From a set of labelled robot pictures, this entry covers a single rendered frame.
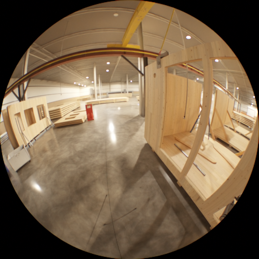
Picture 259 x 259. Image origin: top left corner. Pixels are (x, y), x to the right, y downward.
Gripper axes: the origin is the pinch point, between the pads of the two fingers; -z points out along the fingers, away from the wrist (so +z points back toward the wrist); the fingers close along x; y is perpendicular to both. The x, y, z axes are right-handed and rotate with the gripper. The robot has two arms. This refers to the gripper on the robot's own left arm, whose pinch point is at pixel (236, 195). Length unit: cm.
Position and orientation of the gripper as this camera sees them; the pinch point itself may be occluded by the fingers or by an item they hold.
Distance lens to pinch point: 182.2
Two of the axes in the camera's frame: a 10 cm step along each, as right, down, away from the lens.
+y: -0.3, -9.1, -4.1
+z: 2.5, 3.9, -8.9
